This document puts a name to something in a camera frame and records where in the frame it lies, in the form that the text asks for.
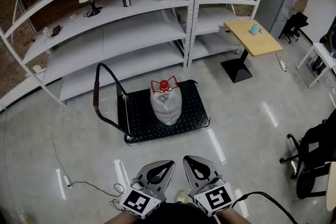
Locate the black office chair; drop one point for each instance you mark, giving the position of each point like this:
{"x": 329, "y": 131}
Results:
{"x": 315, "y": 154}

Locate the dark brown small object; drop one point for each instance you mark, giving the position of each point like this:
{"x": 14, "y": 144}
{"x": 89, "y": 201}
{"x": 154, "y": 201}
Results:
{"x": 56, "y": 30}

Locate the teal rounded object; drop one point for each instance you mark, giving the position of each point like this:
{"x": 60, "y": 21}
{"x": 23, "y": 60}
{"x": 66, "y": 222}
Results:
{"x": 254, "y": 30}

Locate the round light wooden tabletop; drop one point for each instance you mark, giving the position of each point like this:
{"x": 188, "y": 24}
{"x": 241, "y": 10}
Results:
{"x": 332, "y": 189}

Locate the person's black shorts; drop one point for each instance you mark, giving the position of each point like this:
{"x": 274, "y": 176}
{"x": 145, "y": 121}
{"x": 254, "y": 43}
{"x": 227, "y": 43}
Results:
{"x": 170, "y": 213}

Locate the black platform cart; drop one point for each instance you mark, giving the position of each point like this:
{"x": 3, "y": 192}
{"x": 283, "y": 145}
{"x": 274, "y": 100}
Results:
{"x": 191, "y": 110}

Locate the small black chair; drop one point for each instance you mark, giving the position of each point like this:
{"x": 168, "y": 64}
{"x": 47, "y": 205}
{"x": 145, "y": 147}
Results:
{"x": 294, "y": 26}

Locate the grey refrigerator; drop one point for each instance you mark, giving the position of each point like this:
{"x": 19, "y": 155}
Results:
{"x": 278, "y": 6}

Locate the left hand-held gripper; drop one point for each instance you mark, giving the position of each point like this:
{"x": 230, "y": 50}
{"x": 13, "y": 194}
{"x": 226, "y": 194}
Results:
{"x": 155, "y": 186}

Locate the wide white metal shelf unit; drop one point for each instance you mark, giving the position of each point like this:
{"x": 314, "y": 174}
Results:
{"x": 136, "y": 34}

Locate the person's shoe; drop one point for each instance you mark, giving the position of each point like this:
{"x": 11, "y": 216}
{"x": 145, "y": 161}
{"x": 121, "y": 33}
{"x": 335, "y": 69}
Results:
{"x": 182, "y": 196}

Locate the clear water jug red cap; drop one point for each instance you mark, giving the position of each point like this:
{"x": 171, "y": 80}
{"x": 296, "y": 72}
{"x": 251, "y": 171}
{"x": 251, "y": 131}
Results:
{"x": 166, "y": 105}

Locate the wooden pedestal table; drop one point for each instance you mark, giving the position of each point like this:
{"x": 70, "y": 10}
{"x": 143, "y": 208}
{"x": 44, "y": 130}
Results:
{"x": 252, "y": 36}

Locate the grey concrete floor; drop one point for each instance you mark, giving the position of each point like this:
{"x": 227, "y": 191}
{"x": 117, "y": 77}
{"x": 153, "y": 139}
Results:
{"x": 252, "y": 133}

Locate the white table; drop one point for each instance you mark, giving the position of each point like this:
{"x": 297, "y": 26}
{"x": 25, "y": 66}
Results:
{"x": 321, "y": 59}

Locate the person's right forearm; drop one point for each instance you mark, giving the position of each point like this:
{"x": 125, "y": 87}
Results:
{"x": 236, "y": 217}

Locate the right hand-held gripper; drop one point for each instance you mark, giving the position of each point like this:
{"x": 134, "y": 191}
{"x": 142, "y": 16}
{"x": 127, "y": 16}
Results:
{"x": 207, "y": 191}

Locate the person's left forearm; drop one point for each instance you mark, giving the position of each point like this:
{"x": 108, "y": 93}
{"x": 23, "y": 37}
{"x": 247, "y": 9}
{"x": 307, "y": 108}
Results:
{"x": 113, "y": 219}

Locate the narrow white metal shelf unit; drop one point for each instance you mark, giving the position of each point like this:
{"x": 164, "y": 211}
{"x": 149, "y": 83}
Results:
{"x": 210, "y": 21}

